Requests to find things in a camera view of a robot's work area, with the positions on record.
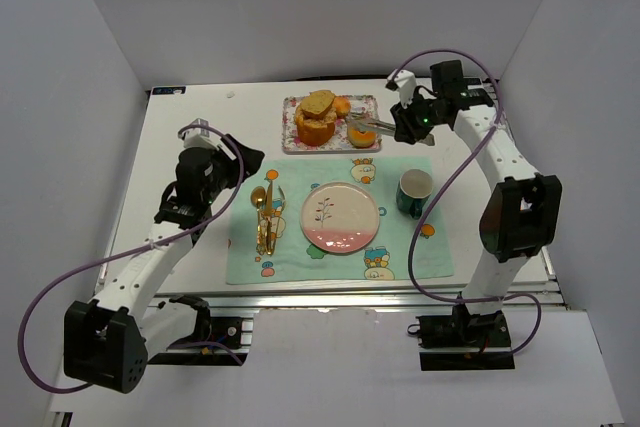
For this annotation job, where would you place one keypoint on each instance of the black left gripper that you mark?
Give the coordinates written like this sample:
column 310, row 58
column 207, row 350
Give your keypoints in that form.
column 232, row 167

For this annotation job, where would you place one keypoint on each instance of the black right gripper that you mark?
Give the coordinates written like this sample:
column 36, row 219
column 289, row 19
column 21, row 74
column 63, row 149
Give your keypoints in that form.
column 406, row 123

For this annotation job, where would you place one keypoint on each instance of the metal serving tongs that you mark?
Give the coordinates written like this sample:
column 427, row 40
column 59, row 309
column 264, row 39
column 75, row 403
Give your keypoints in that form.
column 364, row 123

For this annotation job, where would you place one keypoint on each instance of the orange glazed donut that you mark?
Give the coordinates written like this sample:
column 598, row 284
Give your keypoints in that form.
column 361, row 139

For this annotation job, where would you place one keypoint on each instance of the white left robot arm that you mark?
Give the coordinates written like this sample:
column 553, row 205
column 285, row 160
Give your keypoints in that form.
column 109, row 340

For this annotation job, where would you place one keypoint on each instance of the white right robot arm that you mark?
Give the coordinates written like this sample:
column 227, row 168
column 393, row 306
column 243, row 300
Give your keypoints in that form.
column 521, row 215

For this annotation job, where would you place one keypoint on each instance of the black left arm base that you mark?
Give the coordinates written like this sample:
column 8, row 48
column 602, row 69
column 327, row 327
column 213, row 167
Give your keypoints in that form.
column 219, row 338

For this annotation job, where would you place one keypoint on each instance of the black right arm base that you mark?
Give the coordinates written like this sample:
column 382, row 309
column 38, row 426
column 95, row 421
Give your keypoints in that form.
column 461, row 341

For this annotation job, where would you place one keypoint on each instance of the large sugared bread loaf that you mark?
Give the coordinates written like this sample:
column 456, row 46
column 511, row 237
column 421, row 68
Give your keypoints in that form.
column 315, row 132

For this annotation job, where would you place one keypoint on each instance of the sliced herb bread piece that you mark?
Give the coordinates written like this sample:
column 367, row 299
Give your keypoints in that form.
column 317, row 104

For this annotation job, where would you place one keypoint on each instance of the gold spoon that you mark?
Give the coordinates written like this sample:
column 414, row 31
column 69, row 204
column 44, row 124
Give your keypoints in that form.
column 257, row 197

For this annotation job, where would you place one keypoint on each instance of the floral rectangular tray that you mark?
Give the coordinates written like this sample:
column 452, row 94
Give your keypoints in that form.
column 360, row 104

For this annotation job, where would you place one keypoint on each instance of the gold knife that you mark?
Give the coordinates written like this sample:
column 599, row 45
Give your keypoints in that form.
column 268, row 210

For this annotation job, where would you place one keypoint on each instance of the dark green mug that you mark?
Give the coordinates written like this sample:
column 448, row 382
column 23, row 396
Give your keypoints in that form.
column 414, row 189

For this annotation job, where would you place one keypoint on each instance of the blue right corner label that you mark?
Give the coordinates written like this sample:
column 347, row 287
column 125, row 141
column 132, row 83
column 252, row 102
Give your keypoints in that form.
column 473, row 82

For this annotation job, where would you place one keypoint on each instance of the blue corner label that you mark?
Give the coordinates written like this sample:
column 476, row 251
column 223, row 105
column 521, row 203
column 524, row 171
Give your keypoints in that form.
column 473, row 82
column 168, row 90

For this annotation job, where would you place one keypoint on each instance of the small round bun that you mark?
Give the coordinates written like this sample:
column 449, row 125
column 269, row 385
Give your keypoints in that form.
column 342, row 106

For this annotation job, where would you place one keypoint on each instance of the mint cartoon placemat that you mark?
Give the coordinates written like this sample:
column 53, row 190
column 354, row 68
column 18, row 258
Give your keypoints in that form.
column 400, row 247

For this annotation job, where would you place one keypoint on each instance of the blue left corner label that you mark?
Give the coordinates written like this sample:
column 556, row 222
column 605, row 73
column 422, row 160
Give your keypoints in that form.
column 168, row 90

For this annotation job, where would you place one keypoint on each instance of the pink white ceramic plate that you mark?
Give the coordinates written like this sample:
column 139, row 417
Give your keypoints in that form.
column 339, row 217

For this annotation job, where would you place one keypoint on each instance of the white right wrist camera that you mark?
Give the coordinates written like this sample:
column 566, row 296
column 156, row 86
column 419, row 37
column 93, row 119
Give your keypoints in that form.
column 404, row 83

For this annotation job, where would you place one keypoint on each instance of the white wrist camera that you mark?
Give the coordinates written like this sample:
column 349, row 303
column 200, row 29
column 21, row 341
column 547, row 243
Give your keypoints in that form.
column 404, row 83
column 197, row 135

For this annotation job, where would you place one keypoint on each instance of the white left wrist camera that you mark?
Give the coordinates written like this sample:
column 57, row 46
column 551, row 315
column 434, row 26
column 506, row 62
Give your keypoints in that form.
column 197, row 135

